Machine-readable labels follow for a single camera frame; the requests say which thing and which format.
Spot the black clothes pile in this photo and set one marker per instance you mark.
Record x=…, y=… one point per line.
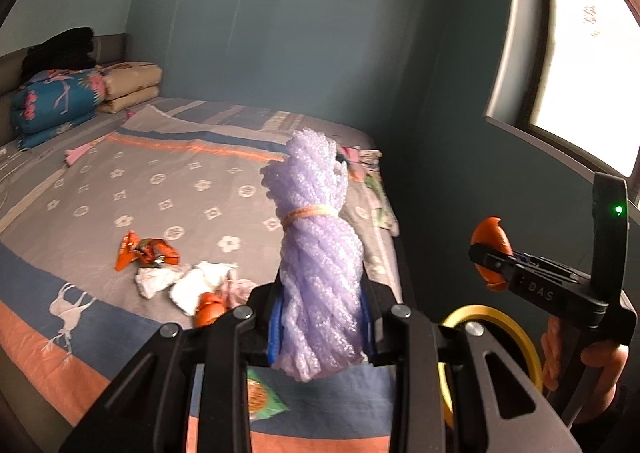
x=60, y=50

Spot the window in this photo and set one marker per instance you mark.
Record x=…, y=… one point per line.
x=590, y=58

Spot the black bin with yellow rim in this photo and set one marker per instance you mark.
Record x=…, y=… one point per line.
x=477, y=308

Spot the green snack packet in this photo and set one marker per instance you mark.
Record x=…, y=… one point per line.
x=262, y=398

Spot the beige folded quilt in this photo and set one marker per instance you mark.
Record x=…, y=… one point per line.
x=132, y=80

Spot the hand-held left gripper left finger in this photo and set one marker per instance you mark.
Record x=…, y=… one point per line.
x=276, y=333

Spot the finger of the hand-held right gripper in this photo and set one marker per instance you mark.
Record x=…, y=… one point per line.
x=497, y=264

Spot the person's right hand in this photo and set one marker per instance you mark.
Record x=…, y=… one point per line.
x=607, y=368

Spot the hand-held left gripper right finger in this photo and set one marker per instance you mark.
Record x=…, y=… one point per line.
x=366, y=328

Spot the lavender foam net bundle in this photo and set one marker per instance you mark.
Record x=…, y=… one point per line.
x=315, y=258

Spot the orange red snack wrapper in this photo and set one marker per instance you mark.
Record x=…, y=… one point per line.
x=145, y=253

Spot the bed with patterned sheet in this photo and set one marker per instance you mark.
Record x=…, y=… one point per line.
x=175, y=173

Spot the pink cloth strip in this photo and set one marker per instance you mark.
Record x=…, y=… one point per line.
x=80, y=153

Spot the blue floral folded quilt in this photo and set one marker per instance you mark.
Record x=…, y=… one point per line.
x=55, y=103

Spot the floral cloth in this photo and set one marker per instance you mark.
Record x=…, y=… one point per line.
x=380, y=193

